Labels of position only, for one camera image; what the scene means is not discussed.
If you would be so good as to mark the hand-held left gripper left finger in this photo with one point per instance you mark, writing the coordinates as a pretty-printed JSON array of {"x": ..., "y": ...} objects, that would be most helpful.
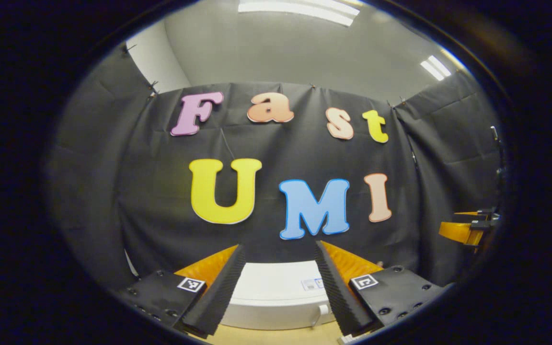
[{"x": 216, "y": 297}]

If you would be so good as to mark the small ceiling light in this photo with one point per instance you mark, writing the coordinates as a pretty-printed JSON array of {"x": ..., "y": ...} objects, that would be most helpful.
[{"x": 435, "y": 68}]

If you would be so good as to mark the white microwave oven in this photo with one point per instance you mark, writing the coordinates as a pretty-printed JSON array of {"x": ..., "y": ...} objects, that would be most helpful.
[{"x": 276, "y": 297}]

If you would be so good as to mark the long ceiling light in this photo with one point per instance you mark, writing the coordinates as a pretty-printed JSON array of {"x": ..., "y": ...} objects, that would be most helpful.
[{"x": 304, "y": 9}]

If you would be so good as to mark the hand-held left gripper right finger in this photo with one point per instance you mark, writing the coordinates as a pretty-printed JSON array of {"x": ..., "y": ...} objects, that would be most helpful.
[{"x": 338, "y": 297}]

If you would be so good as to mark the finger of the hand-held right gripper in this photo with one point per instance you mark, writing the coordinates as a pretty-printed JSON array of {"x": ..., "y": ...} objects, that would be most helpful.
[
  {"x": 460, "y": 232},
  {"x": 484, "y": 212}
]

